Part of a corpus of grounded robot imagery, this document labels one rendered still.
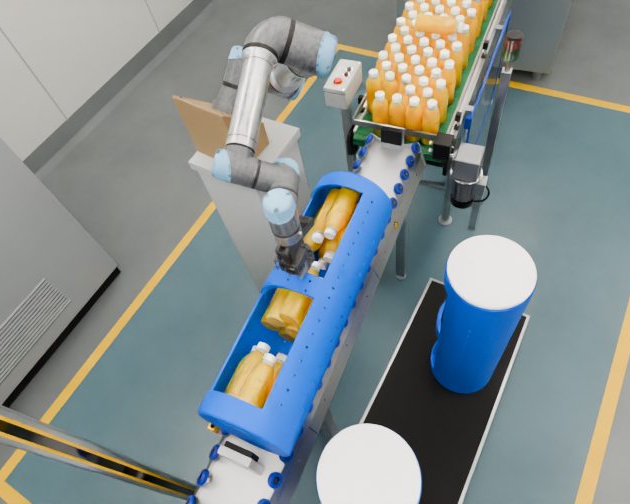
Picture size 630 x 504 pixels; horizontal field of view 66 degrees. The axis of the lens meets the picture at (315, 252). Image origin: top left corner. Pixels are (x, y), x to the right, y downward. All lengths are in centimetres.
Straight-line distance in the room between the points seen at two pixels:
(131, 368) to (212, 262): 76
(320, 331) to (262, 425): 30
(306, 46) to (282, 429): 100
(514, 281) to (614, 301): 136
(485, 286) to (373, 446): 61
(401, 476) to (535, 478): 121
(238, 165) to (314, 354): 56
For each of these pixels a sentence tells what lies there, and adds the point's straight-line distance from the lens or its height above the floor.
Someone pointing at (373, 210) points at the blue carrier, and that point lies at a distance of 161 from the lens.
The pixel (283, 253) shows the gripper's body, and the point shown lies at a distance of 126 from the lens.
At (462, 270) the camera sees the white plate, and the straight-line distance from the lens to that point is 166.
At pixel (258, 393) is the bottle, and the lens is 138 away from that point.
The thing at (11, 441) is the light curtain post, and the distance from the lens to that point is 124.
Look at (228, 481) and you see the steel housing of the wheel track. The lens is 162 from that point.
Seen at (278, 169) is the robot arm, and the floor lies 158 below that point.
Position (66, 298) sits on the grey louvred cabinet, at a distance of 307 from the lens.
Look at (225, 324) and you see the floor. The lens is 285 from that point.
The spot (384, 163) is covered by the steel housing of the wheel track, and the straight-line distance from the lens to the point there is 208.
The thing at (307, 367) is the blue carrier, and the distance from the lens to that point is 138.
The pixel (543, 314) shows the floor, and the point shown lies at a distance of 283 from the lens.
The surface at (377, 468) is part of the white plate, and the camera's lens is 144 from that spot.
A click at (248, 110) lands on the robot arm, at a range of 127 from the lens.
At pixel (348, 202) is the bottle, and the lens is 163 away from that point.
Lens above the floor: 246
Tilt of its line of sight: 56 degrees down
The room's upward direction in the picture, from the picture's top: 14 degrees counter-clockwise
